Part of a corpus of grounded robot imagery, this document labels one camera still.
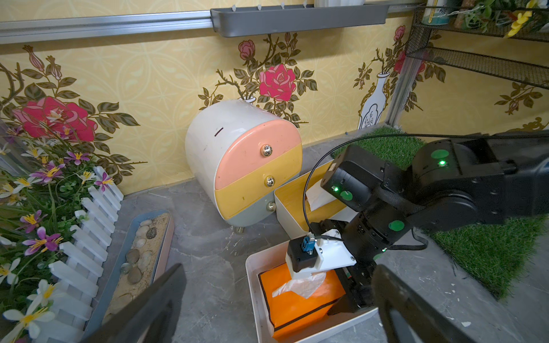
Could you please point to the black wire wall basket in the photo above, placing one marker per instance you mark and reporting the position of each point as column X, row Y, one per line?
column 523, row 61

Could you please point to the green artificial grass mat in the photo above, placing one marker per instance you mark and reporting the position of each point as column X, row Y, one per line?
column 494, row 254

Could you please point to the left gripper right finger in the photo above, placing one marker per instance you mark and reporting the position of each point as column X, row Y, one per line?
column 406, row 316

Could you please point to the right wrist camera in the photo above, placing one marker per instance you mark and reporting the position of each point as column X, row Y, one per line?
column 311, row 254

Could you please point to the artificial flower bouquet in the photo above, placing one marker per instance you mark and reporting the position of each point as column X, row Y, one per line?
column 509, row 19

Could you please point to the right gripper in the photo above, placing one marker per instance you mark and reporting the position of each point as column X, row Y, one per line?
column 366, row 237

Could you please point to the grey wall shelf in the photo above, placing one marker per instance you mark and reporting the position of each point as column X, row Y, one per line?
column 250, row 21

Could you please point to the round pastel drawer cabinet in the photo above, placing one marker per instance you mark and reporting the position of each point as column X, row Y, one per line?
column 240, row 154

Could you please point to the white plastic box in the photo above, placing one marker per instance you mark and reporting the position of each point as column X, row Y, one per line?
column 300, row 201
column 331, row 325

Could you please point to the wooden tray with stones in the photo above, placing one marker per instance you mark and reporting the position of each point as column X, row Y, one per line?
column 141, row 261

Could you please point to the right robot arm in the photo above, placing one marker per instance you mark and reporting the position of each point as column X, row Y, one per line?
column 451, row 183

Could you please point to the white fence flower planter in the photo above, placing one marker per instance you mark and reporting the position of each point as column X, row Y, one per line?
column 39, row 211

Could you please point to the orange tissue pack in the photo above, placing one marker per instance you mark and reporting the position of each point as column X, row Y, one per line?
column 317, row 197
column 293, row 305

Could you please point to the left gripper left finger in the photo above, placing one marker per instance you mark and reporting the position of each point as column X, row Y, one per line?
column 152, row 316

